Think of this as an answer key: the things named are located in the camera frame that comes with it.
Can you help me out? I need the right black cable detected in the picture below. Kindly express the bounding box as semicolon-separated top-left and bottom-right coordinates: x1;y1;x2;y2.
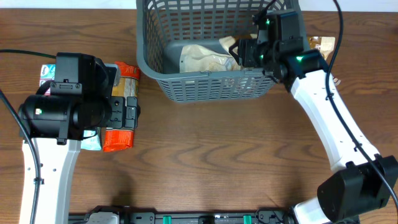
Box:
325;0;398;224

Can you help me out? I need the small mint snack packet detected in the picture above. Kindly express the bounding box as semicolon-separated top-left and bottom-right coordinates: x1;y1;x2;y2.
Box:
81;128;102;151

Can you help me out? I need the orange biscuit packet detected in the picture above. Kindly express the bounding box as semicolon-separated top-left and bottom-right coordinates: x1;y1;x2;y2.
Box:
103;61;141;152

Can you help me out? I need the grey plastic basket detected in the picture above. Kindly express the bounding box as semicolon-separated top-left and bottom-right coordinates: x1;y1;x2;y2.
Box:
136;0;311;103

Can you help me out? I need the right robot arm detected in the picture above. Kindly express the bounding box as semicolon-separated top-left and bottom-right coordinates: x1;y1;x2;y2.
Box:
228;38;397;223

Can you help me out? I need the left black cable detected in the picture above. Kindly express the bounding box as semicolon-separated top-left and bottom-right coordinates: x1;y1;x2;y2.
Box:
0;49;57;224

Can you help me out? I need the plain beige snack bag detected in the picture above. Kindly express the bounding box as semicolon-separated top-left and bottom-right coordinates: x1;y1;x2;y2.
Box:
179;45;241;73

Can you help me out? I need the brown topped Pantree bag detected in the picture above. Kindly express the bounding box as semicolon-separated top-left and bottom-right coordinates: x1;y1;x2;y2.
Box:
307;36;336;60

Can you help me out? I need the black cable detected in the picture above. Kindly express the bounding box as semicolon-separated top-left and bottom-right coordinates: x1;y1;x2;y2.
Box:
325;0;398;224
0;49;57;224

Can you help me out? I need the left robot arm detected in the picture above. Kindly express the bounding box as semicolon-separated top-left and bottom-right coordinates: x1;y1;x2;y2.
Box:
18;52;141;223

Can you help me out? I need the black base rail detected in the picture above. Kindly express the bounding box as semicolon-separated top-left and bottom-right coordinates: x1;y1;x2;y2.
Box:
67;206;296;224

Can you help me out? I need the beige brown snack bag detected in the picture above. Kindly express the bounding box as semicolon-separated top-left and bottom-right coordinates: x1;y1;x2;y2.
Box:
219;34;257;52

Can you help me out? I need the Kleenex tissue multipack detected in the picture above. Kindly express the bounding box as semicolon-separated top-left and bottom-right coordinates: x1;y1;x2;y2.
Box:
39;64;56;86

